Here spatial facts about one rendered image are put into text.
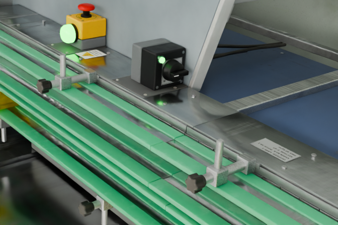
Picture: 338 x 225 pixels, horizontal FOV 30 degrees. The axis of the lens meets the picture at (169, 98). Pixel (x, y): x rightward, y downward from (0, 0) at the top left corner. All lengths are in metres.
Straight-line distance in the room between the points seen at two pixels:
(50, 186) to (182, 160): 0.57
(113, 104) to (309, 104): 0.40
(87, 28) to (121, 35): 0.08
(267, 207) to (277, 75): 0.58
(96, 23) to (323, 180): 0.71
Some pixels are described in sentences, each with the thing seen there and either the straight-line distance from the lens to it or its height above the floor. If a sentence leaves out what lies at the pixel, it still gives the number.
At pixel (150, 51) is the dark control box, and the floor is 0.83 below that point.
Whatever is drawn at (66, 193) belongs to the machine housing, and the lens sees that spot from 1.52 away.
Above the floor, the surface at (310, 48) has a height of 0.25.
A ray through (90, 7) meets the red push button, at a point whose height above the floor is 0.79.
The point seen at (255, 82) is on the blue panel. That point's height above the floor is 0.57.
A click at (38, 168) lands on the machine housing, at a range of 1.63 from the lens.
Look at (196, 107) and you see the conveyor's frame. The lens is 1.21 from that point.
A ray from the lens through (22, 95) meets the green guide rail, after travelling 1.48.
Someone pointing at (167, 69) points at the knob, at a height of 0.81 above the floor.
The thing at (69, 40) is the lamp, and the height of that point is 0.85.
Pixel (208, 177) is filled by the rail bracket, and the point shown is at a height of 0.98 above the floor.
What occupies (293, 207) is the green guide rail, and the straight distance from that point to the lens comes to 0.96.
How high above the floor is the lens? 1.58
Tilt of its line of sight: 37 degrees down
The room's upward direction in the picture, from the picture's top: 105 degrees counter-clockwise
